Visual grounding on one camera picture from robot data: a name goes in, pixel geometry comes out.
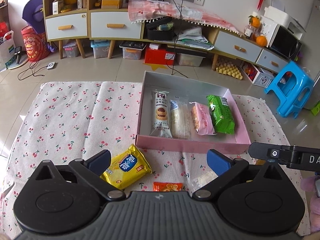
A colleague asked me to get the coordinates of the yellow blue snack packet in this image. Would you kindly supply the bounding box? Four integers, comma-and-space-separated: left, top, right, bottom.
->
100, 144, 152, 190

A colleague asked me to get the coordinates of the green snack packet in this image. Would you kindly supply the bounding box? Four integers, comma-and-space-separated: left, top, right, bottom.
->
207, 95, 235, 134

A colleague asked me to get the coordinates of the pink snack packet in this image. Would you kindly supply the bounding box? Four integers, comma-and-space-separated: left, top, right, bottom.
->
190, 102, 216, 135

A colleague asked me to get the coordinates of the orange white biscuit packet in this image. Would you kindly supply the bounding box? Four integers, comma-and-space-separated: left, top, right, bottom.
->
153, 181, 183, 192

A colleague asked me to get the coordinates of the clear blue striped packet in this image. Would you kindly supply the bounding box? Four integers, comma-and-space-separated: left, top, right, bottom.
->
191, 171, 217, 192

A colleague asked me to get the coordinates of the blue plastic stool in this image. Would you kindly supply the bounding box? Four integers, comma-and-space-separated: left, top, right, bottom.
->
264, 61, 314, 118

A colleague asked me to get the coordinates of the clear white wafer packet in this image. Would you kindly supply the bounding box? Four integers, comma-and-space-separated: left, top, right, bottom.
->
170, 97, 190, 140

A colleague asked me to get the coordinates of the pink cardboard box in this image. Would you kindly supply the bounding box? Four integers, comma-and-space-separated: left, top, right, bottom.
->
135, 70, 252, 155

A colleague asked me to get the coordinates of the grey white biscuit roll packet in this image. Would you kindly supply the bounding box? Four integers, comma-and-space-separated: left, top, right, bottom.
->
150, 90, 172, 138

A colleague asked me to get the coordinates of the white patterned box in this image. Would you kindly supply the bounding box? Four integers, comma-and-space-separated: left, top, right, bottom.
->
241, 62, 274, 88

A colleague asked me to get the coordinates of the yellow egg tray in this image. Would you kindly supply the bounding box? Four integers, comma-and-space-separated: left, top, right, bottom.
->
215, 59, 243, 80

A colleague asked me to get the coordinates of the clear plastic storage bin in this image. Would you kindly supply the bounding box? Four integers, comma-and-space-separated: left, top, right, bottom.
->
176, 53, 204, 67

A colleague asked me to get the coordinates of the black microwave oven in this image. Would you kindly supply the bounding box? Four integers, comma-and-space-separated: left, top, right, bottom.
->
260, 16, 302, 60

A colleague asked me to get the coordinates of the orange fruit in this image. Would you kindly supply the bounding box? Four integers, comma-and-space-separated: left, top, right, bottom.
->
255, 35, 268, 47

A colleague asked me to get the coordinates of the red storage box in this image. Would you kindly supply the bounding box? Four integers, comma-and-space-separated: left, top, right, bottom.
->
144, 43, 176, 66

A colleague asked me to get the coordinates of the red round snack bag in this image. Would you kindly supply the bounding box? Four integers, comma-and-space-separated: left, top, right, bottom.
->
21, 25, 50, 62

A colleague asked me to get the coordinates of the black basket on shelf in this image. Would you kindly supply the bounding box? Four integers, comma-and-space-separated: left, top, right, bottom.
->
145, 17, 175, 41

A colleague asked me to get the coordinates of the wooden cabinet with drawers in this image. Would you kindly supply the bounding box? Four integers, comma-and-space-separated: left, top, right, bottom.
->
43, 0, 288, 73

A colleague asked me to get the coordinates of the pink cherry cloth on cabinet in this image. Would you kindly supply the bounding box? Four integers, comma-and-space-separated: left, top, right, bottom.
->
128, 0, 241, 36

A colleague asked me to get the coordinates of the purple hat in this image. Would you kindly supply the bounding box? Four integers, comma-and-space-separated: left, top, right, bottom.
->
22, 0, 46, 34

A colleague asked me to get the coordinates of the black cable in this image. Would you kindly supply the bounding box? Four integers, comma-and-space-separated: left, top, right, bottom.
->
164, 0, 189, 79

